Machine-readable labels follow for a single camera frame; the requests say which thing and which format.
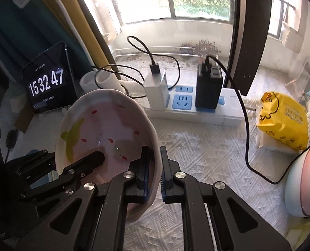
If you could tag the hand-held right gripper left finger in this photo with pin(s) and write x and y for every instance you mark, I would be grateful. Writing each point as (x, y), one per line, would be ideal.
(144, 172)

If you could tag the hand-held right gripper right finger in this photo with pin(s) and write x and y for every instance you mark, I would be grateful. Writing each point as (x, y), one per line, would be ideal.
(164, 177)

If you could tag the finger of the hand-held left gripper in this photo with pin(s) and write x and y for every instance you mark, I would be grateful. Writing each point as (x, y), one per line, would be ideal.
(34, 159)
(89, 162)

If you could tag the pink strawberry print bowl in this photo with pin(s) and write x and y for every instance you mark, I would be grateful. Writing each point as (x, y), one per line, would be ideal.
(105, 120)

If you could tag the black round disc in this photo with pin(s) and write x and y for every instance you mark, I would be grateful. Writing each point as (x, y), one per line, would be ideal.
(11, 138)

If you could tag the cardboard box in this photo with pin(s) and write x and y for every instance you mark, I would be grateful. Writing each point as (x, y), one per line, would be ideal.
(22, 120)

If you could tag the white textured tablecloth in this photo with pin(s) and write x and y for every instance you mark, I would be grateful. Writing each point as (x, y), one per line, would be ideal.
(209, 162)

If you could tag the white power strip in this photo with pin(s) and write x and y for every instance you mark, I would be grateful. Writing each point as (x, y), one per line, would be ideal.
(186, 115)

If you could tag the black tablet with clock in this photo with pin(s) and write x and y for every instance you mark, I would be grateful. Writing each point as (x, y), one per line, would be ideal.
(47, 83)

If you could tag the white charger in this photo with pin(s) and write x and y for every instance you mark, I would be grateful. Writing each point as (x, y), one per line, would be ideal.
(155, 94)

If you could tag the white round charger base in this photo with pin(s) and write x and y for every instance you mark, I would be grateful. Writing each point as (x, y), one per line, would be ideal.
(105, 79)

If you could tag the black multiport charger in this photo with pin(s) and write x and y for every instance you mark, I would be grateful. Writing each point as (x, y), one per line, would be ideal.
(207, 91)

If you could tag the teal curtain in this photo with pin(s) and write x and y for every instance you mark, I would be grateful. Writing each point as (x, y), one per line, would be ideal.
(26, 31)

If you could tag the yellow duck print packet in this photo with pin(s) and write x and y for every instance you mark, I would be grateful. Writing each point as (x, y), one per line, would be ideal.
(280, 120)

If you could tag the small light blue bowl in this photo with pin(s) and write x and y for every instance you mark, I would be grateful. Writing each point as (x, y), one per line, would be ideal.
(293, 188)

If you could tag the dried plant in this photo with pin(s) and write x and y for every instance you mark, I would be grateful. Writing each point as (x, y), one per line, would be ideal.
(204, 47)

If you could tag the yellow curtain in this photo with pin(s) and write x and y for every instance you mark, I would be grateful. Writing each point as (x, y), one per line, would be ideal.
(73, 10)

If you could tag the dark window frame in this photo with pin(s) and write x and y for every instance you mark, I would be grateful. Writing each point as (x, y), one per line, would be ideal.
(249, 31)

